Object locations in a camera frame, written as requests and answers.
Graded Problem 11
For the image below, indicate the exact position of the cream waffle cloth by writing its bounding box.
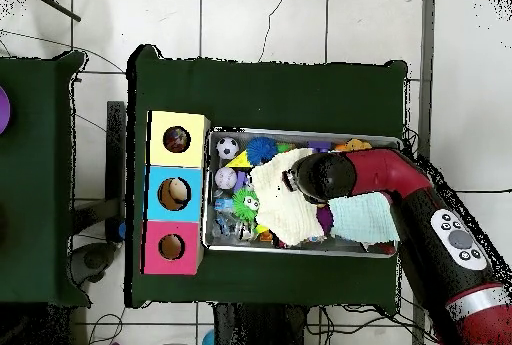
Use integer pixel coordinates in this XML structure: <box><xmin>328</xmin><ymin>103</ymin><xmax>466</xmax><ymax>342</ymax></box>
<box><xmin>249</xmin><ymin>148</ymin><xmax>327</xmax><ymax>248</ymax></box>

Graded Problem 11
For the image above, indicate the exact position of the colourful patterned cloth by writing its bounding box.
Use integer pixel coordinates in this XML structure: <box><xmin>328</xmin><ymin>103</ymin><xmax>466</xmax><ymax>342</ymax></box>
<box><xmin>163</xmin><ymin>125</ymin><xmax>192</xmax><ymax>153</ymax></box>

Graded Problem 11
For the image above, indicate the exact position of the shallow metal mesh bin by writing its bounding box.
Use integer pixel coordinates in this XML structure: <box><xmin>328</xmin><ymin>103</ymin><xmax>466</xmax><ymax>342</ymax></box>
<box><xmin>203</xmin><ymin>126</ymin><xmax>404</xmax><ymax>259</ymax></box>

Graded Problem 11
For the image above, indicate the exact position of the wooden box with three holes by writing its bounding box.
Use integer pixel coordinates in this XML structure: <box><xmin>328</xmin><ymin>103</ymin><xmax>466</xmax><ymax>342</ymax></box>
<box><xmin>139</xmin><ymin>110</ymin><xmax>212</xmax><ymax>276</ymax></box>

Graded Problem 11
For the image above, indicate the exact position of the yellow cheese wedge toy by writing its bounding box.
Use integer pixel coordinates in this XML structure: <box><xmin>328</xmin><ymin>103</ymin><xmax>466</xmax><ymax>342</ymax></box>
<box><xmin>224</xmin><ymin>150</ymin><xmax>254</xmax><ymax>169</ymax></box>

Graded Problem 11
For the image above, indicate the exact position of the blue spiky ball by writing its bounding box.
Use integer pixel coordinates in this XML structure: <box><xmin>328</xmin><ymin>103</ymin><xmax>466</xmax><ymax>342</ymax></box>
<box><xmin>245</xmin><ymin>136</ymin><xmax>280</xmax><ymax>165</ymax></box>

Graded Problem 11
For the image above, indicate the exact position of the white baseball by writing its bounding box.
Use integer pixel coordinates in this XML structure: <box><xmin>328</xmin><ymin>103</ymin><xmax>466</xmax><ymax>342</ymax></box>
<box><xmin>214</xmin><ymin>166</ymin><xmax>239</xmax><ymax>190</ymax></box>

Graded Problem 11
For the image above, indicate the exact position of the green spiky toy with eyes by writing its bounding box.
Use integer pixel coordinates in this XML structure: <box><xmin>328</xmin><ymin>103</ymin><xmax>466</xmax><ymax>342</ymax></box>
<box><xmin>230</xmin><ymin>186</ymin><xmax>262</xmax><ymax>223</ymax></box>

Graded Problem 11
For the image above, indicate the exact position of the small soccer ball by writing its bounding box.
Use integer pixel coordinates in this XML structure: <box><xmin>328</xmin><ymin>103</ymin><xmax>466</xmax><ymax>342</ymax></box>
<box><xmin>215</xmin><ymin>136</ymin><xmax>240</xmax><ymax>161</ymax></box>

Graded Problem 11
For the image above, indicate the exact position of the crumpled clear plastic bottle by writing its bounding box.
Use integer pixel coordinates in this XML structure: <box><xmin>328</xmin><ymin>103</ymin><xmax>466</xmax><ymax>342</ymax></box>
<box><xmin>211</xmin><ymin>196</ymin><xmax>257</xmax><ymax>242</ymax></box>

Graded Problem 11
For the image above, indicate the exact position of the dark green table cloth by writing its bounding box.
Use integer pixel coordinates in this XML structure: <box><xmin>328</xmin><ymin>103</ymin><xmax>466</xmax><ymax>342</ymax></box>
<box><xmin>125</xmin><ymin>43</ymin><xmax>410</xmax><ymax>309</ymax></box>
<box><xmin>0</xmin><ymin>50</ymin><xmax>91</xmax><ymax>308</ymax></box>

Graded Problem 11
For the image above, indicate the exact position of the purple rubber toy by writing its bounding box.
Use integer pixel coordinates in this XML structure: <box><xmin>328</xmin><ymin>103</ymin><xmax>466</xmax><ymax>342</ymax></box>
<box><xmin>316</xmin><ymin>204</ymin><xmax>335</xmax><ymax>236</ymax></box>

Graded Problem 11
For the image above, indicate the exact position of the orange plush toy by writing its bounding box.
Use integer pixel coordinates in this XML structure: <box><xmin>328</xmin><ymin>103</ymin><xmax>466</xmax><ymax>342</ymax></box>
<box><xmin>334</xmin><ymin>138</ymin><xmax>374</xmax><ymax>153</ymax></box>

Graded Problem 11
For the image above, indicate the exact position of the light blue waffle cloth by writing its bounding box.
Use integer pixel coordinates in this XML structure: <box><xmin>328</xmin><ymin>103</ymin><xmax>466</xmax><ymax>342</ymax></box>
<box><xmin>327</xmin><ymin>191</ymin><xmax>401</xmax><ymax>244</ymax></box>

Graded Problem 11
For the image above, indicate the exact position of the grey round base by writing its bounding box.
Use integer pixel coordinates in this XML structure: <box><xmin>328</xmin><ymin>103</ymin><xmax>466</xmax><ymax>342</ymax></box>
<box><xmin>69</xmin><ymin>240</ymin><xmax>117</xmax><ymax>286</ymax></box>

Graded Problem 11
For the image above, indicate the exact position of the dark rod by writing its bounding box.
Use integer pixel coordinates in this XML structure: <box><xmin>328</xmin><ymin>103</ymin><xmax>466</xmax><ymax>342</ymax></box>
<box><xmin>23</xmin><ymin>0</ymin><xmax>82</xmax><ymax>23</ymax></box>

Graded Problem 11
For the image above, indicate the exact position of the purple round disc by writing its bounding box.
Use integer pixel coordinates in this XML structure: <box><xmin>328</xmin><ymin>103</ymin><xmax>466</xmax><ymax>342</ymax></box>
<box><xmin>0</xmin><ymin>85</ymin><xmax>12</xmax><ymax>136</ymax></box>

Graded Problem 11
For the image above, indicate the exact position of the black post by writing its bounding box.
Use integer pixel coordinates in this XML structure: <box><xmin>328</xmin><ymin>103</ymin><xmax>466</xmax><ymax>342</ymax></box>
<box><xmin>105</xmin><ymin>100</ymin><xmax>128</xmax><ymax>242</ymax></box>

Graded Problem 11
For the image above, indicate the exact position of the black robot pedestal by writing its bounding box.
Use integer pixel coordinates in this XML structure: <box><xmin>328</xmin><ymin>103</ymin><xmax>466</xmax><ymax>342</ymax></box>
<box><xmin>213</xmin><ymin>302</ymin><xmax>309</xmax><ymax>345</ymax></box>

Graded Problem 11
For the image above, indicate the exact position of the black floor cable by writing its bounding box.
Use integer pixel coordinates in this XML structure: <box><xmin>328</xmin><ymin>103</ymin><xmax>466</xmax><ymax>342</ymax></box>
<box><xmin>455</xmin><ymin>187</ymin><xmax>512</xmax><ymax>195</ymax></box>

